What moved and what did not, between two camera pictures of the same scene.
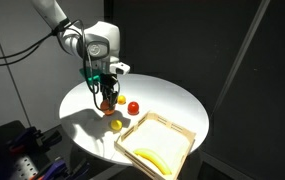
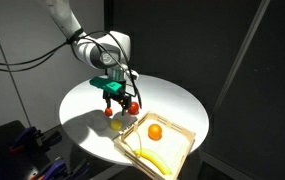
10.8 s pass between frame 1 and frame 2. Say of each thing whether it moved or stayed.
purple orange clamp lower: stayed
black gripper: moved
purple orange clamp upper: stayed
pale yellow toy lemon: stayed
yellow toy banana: stayed
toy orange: moved
